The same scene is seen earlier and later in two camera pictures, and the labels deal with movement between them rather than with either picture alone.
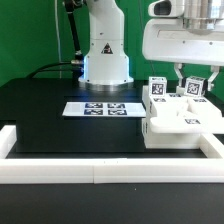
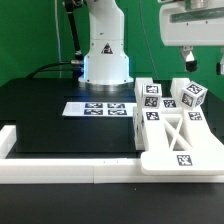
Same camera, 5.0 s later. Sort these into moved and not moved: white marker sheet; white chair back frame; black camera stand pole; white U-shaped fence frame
Moved: white chair back frame
Not moved: black camera stand pole; white U-shaped fence frame; white marker sheet
